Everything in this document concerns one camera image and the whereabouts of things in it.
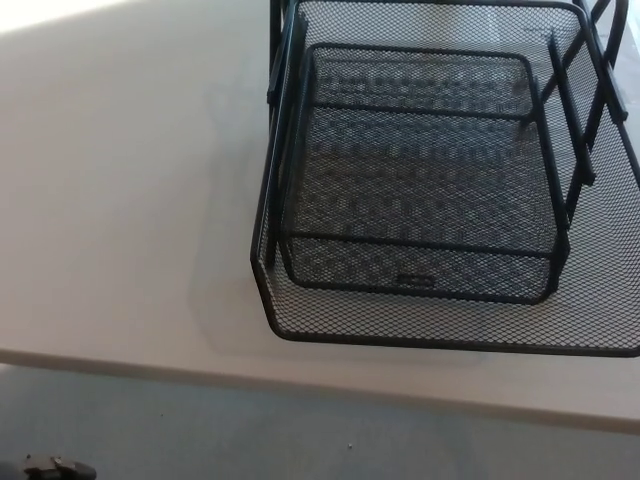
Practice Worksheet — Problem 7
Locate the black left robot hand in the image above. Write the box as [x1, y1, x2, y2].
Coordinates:
[22, 453, 97, 480]

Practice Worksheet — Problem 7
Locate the large black mesh sliding tray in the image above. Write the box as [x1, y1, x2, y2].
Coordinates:
[248, 0, 640, 359]

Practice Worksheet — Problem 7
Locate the black metal tray rack frame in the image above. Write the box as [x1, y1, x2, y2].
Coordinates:
[264, 0, 632, 266]

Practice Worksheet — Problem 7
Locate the black mesh tray with label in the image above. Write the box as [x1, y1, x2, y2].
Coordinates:
[279, 43, 572, 307]

